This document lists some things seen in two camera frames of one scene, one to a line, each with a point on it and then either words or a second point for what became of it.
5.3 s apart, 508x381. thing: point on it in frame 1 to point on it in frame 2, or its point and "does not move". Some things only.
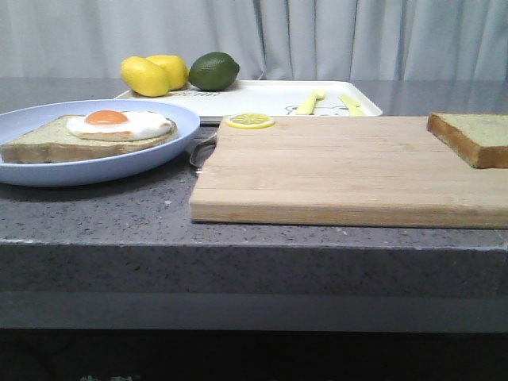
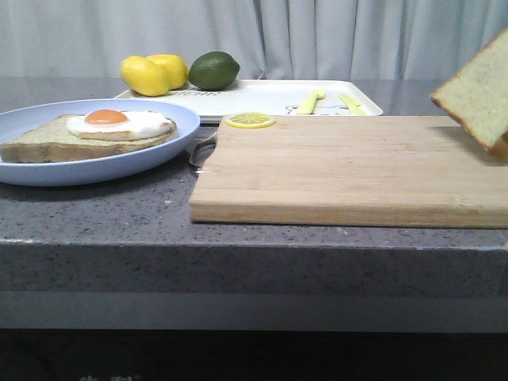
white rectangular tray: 248,98 does not move
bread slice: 480,139 to 476,94
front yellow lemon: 144,76 does not move
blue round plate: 60,172 does not move
